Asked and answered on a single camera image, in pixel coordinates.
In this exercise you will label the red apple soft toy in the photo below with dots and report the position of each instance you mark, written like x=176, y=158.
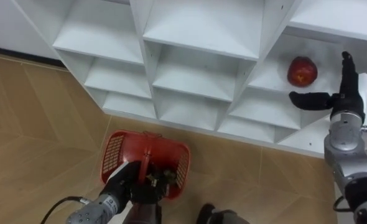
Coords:
x=302, y=71

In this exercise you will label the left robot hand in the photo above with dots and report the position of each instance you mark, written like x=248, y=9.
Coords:
x=130, y=186

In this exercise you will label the white cubby shelf unit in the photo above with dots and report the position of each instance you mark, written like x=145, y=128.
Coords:
x=196, y=77

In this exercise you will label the red plastic basket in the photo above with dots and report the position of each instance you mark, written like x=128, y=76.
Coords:
x=158, y=155

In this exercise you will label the dark small soft toy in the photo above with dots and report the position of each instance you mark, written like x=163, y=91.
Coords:
x=163, y=178

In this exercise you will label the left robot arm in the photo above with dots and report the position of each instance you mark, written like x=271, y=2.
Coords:
x=93, y=211

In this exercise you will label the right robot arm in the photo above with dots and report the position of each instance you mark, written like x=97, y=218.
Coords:
x=353, y=161

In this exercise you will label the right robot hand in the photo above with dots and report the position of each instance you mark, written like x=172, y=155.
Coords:
x=347, y=99

